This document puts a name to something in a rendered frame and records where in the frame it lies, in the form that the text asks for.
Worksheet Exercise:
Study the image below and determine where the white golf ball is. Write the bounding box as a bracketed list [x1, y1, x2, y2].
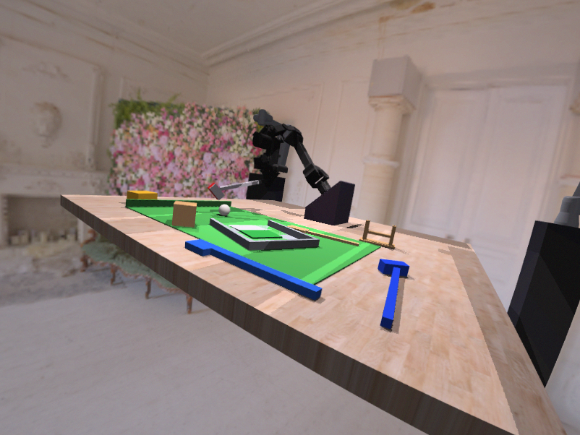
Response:
[218, 204, 231, 216]

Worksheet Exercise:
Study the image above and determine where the green putting mat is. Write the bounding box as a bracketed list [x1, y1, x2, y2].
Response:
[127, 207, 381, 285]

